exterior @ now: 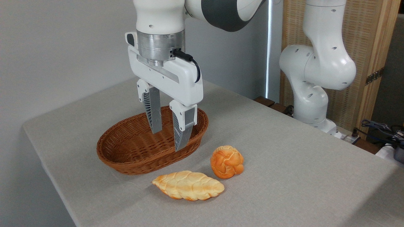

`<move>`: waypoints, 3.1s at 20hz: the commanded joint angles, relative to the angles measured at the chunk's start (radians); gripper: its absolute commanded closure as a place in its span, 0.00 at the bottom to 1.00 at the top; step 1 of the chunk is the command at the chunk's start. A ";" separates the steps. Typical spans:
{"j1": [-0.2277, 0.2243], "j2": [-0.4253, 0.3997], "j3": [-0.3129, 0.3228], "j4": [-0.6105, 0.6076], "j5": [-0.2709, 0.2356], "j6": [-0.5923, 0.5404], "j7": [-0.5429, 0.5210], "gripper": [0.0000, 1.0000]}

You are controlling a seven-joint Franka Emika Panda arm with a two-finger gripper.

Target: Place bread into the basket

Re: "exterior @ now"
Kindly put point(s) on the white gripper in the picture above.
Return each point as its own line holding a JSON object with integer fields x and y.
{"x": 186, "y": 82}

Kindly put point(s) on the round orange bread roll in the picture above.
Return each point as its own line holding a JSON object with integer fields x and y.
{"x": 227, "y": 162}

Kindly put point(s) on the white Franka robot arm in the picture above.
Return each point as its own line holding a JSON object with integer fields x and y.
{"x": 315, "y": 63}

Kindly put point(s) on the brown wicker basket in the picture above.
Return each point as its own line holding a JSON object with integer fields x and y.
{"x": 132, "y": 157}

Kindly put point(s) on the long braided bread loaf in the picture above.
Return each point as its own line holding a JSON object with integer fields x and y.
{"x": 189, "y": 186}

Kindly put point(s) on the grey tablecloth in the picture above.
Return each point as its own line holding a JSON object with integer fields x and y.
{"x": 284, "y": 173}

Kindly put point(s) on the wooden rattan folding screen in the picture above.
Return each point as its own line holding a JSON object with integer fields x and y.
{"x": 359, "y": 31}

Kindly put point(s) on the metal screen hinge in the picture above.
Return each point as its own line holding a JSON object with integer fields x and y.
{"x": 375, "y": 76}

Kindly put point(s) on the dark grey box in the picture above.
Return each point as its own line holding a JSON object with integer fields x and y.
{"x": 399, "y": 155}

